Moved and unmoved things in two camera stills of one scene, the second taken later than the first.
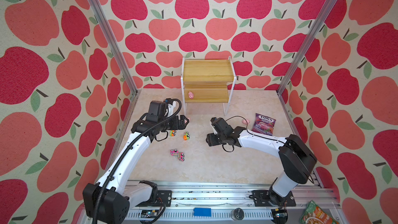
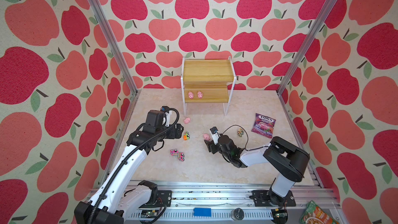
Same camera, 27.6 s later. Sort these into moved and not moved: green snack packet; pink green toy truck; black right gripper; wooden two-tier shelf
Moved: black right gripper
Not moved: pink green toy truck; wooden two-tier shelf; green snack packet
